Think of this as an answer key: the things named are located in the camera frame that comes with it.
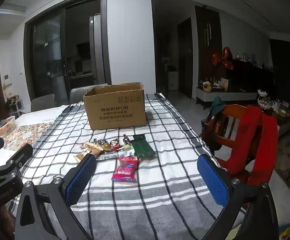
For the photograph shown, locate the dark green cloth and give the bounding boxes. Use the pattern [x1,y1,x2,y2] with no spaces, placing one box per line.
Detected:
[207,96,227,121]

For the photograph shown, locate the checkered white black tablecloth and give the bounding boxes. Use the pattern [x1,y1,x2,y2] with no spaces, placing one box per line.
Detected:
[21,94,222,239]

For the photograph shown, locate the brown cardboard box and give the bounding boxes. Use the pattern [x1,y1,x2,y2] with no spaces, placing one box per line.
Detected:
[83,82,146,130]

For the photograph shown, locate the red pink snack bag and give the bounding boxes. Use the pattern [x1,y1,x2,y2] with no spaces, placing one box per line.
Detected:
[111,157,138,181]

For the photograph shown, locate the orange ball clear wrapper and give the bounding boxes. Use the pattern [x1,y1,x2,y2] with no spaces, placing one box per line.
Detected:
[102,143,112,152]

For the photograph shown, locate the black cheese cracker packet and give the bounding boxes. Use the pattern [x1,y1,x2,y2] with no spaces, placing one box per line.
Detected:
[123,134,130,144]

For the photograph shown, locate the red wooden chair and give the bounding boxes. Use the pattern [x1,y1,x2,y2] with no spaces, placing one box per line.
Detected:
[200,105,278,186]

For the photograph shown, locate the clear plastic food container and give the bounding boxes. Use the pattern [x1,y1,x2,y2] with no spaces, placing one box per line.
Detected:
[0,116,16,137]

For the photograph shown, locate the red heart balloons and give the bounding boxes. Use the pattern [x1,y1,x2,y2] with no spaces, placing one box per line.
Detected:
[212,47,234,70]

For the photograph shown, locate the dark glass sliding door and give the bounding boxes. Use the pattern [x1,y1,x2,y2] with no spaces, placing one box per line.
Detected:
[24,0,112,105]

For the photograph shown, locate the clear plastic wrapper packet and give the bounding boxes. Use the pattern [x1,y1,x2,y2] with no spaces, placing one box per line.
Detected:
[96,151,125,161]

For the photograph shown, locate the white low tv cabinet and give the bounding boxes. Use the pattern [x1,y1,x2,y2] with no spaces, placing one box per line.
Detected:
[196,88,258,110]

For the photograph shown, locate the light green sweet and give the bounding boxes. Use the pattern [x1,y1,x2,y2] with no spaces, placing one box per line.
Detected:
[123,144,131,151]

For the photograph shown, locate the patterned floral placemat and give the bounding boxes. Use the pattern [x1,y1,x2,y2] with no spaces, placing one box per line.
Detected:
[3,123,50,151]

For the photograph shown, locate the dark green snack packet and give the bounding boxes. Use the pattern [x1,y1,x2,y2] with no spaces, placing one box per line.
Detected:
[131,134,156,159]

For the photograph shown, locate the red santa candy packet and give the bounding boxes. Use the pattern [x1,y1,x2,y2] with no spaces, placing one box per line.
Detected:
[110,139,121,151]

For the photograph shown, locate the blue foil candy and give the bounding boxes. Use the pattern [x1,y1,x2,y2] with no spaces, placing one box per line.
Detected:
[93,138,107,146]

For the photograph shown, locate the tan snack pieces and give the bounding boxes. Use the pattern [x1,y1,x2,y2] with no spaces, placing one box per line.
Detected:
[74,142,104,163]

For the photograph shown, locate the grey dining chair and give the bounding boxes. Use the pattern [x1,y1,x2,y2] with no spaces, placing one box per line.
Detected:
[69,83,108,104]
[31,94,56,112]

